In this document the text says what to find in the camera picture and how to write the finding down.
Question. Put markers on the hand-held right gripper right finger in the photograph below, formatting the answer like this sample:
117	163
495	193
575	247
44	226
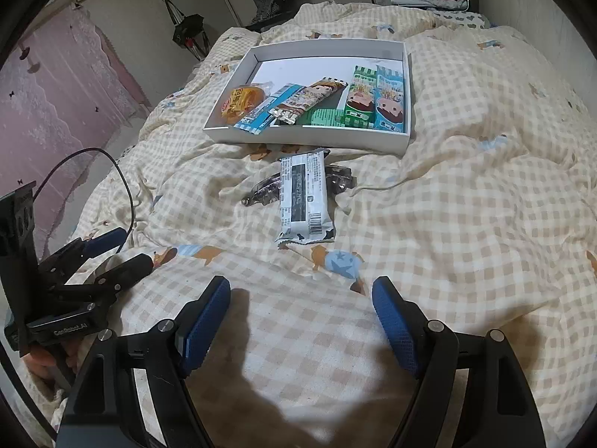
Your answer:
396	326

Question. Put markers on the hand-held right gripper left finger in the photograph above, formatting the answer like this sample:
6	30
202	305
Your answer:
205	322

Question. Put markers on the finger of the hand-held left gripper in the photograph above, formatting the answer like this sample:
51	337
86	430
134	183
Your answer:
102	240
126	268

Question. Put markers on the dark transparent hair clip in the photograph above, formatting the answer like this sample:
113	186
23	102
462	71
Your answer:
261	191

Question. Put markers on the black and white snack packet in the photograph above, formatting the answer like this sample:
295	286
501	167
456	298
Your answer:
303	191

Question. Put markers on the small bread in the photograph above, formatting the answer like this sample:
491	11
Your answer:
242	100

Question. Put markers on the light blue wafer packet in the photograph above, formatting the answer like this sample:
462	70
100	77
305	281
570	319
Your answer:
261	114

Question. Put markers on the white cardboard box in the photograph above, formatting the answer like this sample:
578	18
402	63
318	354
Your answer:
298	137

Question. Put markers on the green cream tube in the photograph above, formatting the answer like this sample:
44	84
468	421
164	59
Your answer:
326	116

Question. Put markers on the blue checked candy packet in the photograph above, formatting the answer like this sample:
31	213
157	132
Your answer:
389	98

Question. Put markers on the green candy packet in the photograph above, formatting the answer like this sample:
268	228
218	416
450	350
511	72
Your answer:
359	98

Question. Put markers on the brown candy packet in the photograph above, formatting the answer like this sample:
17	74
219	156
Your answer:
312	95

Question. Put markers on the person's left hand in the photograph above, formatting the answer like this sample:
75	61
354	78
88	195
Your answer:
39	359

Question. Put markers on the pink lace curtain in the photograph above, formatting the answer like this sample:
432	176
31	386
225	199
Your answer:
56	93

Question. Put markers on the black folded umbrella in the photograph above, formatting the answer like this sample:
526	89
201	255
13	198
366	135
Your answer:
189	30

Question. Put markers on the white wardrobe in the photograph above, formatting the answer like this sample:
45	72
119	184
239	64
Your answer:
130	9

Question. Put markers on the heart print pillow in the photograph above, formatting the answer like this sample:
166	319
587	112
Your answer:
461	18

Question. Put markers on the grey folded clothes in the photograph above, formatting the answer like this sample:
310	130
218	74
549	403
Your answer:
424	2

